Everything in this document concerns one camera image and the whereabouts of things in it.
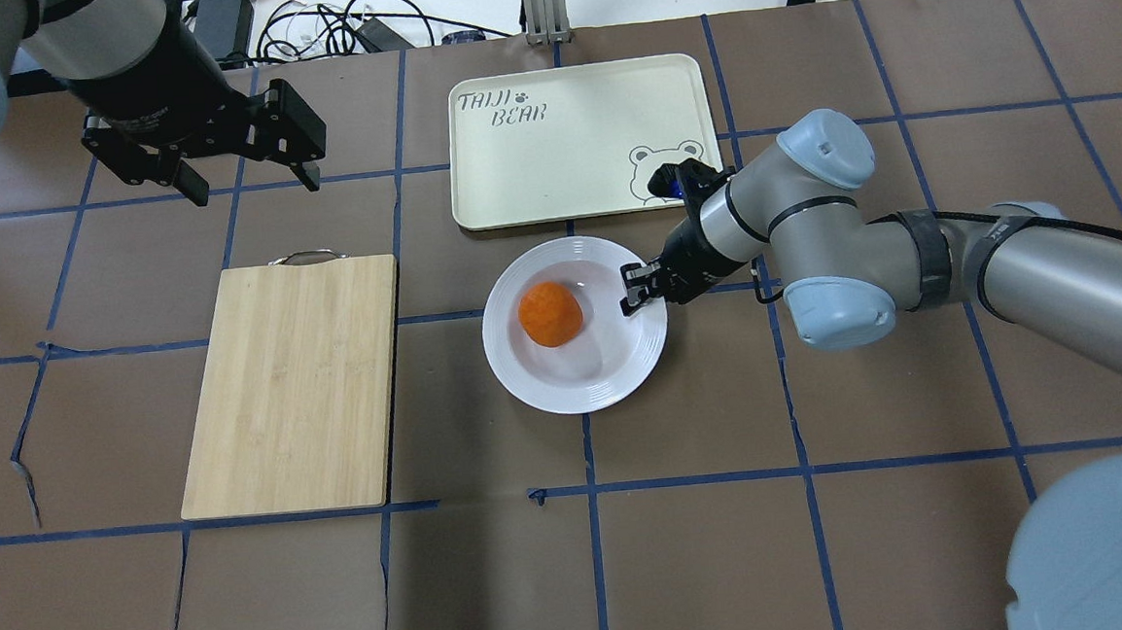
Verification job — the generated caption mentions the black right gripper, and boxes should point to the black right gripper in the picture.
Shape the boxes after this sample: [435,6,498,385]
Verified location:
[619,220,732,317]

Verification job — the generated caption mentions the bamboo cutting board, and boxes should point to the bamboo cutting board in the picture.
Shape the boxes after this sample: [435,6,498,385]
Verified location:
[181,254,399,522]

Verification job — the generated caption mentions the white round plate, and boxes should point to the white round plate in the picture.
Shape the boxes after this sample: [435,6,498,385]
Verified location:
[481,236,668,414]

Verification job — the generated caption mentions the cream bear tray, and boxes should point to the cream bear tray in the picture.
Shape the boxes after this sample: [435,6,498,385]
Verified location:
[448,52,724,231]

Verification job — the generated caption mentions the black power brick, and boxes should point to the black power brick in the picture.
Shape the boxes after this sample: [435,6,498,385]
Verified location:
[192,0,254,70]

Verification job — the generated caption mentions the orange fruit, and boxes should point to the orange fruit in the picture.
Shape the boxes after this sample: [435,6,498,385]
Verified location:
[517,281,583,350]

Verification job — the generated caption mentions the aluminium frame post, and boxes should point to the aluminium frame post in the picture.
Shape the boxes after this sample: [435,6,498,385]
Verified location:
[522,0,573,46]

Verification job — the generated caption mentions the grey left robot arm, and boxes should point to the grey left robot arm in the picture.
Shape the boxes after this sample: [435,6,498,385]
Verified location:
[0,0,327,206]

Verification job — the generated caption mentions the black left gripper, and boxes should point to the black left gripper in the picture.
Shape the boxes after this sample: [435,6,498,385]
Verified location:
[79,45,328,207]

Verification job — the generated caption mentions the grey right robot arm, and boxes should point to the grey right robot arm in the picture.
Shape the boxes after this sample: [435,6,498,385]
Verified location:
[620,109,1122,630]

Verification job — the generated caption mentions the black power adapter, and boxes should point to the black power adapter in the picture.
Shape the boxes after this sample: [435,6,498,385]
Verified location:
[355,18,415,53]

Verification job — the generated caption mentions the black tangled cables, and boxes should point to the black tangled cables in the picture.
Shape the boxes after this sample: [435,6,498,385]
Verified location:
[255,0,516,64]

